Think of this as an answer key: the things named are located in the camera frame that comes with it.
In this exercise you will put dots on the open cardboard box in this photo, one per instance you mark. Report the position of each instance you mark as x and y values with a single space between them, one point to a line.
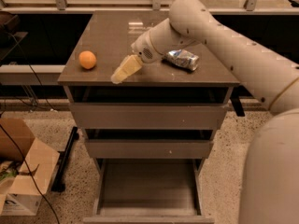
27 165

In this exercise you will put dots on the orange fruit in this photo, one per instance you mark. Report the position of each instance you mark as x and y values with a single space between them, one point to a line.
87 59

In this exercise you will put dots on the grey middle drawer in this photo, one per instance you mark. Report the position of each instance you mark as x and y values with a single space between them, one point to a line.
149 144

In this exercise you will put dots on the grey top drawer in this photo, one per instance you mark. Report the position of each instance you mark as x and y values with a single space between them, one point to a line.
152 108

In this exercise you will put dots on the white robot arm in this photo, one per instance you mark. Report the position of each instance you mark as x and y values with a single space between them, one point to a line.
270 183

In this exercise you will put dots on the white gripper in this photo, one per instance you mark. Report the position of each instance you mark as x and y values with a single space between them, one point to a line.
144 49

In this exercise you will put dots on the grey open bottom drawer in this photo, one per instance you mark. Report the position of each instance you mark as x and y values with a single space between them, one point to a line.
148 191

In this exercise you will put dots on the black metal floor bar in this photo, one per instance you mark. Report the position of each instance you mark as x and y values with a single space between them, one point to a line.
58 183

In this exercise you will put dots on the grey drawer cabinet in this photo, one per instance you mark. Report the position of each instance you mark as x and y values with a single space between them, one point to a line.
109 36

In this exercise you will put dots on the crushed silver blue can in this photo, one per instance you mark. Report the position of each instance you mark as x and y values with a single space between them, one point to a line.
183 59

